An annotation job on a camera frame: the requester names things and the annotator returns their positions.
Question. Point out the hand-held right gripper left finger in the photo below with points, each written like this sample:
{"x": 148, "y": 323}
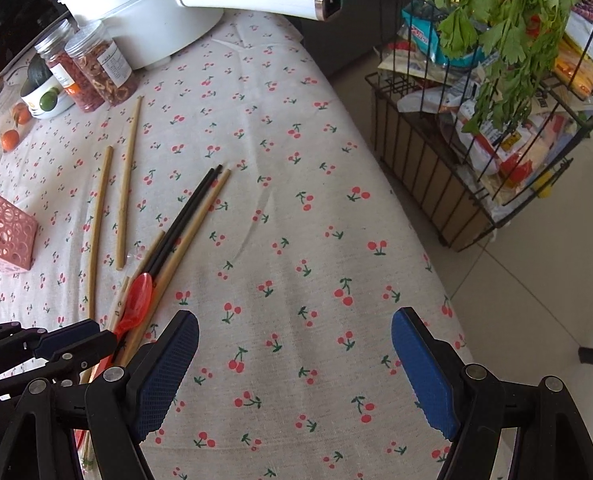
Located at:
{"x": 166, "y": 375}

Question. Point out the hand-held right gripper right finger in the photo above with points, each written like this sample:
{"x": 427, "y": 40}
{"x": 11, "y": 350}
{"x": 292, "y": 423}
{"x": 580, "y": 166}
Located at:
{"x": 426, "y": 375}

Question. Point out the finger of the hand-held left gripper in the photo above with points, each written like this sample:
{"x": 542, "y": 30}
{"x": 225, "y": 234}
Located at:
{"x": 94, "y": 350}
{"x": 71, "y": 335}

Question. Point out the wooden chopstick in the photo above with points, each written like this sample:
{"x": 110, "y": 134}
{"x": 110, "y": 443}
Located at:
{"x": 129, "y": 185}
{"x": 119, "y": 302}
{"x": 189, "y": 240}
{"x": 149, "y": 253}
{"x": 100, "y": 230}

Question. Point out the red plastic spoon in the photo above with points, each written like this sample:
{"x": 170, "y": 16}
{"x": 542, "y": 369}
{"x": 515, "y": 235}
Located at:
{"x": 139, "y": 294}

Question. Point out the pink perforated utensil holder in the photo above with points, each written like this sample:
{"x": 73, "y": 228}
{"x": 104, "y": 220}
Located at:
{"x": 4, "y": 232}

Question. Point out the black chopstick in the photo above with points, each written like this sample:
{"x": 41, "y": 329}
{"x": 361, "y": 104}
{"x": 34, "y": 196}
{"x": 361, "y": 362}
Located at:
{"x": 181, "y": 215}
{"x": 191, "y": 210}

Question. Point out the cherry print tablecloth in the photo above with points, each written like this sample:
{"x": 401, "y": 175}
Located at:
{"x": 276, "y": 210}

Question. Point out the small tangerine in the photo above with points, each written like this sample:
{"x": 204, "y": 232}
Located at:
{"x": 22, "y": 116}
{"x": 10, "y": 139}

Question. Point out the white bowl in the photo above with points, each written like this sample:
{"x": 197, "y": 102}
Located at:
{"x": 46, "y": 102}

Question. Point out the pile of snack packets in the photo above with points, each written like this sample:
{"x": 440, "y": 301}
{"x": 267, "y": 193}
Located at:
{"x": 521, "y": 145}

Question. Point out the jar of red berries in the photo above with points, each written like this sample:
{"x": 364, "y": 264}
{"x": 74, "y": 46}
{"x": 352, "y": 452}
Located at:
{"x": 69, "y": 72}

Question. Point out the dark green squash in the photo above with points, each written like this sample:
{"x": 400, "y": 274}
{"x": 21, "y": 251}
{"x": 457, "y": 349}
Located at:
{"x": 39, "y": 70}

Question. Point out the jar of dried fruit rings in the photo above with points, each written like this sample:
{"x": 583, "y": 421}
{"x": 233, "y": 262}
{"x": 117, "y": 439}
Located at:
{"x": 109, "y": 67}

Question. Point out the white electric pot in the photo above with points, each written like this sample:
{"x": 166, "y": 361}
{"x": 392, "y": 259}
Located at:
{"x": 141, "y": 15}

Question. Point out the leafy green vegetable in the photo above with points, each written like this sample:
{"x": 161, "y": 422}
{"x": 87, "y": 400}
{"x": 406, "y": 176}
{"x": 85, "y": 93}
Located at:
{"x": 496, "y": 5}

